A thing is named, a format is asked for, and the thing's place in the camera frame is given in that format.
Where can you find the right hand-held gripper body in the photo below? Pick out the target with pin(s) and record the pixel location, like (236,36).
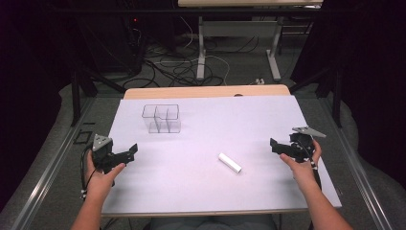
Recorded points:
(301,145)

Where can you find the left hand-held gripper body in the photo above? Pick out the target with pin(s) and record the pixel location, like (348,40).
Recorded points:
(102,152)

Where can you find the clear plastic compartment organizer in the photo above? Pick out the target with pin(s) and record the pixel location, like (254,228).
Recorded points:
(161,119)

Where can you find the white cylindrical tube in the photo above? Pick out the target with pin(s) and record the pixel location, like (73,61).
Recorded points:
(230,162)

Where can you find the person's right hand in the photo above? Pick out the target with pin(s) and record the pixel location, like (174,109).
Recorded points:
(303,172)

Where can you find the person's left hand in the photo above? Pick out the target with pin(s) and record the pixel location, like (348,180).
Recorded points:
(100,180)

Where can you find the black metal stand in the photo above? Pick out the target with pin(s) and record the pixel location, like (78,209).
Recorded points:
(76,96)
(335,92)

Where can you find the white power plug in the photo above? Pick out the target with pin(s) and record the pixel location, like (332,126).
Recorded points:
(260,81)

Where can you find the white table mat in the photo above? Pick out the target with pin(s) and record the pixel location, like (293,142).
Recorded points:
(198,185)

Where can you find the wooden table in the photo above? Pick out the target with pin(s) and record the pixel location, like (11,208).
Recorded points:
(191,92)

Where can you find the black computer tower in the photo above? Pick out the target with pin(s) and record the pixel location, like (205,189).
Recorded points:
(126,41)

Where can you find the white-framed background desk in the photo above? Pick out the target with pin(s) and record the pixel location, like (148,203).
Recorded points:
(242,28)

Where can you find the aluminium floor rail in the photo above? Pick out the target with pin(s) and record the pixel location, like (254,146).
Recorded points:
(48,172)
(357,172)

